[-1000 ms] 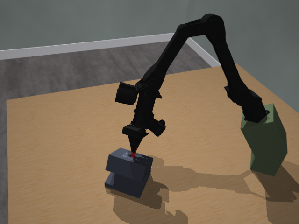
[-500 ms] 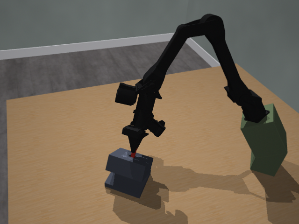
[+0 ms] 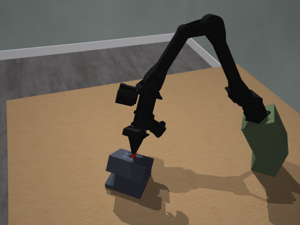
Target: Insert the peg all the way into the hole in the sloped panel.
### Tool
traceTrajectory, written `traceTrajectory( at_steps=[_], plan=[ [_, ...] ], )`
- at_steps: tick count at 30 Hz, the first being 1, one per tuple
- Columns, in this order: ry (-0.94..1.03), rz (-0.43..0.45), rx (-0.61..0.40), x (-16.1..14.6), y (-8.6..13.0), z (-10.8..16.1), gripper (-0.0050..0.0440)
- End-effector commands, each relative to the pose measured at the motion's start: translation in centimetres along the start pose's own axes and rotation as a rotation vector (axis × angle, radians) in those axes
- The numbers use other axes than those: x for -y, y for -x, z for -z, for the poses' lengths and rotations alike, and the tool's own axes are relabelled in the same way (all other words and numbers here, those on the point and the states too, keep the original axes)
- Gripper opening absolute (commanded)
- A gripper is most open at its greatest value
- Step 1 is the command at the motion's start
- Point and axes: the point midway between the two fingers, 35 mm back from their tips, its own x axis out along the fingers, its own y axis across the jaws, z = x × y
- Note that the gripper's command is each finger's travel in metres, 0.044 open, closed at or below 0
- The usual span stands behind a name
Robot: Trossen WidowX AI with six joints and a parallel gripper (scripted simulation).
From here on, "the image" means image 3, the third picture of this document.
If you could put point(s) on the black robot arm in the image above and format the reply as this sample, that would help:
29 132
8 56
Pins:
213 27

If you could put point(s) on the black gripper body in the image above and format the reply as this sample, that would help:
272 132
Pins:
135 130

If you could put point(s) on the dark grey sloped panel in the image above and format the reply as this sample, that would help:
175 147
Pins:
128 175

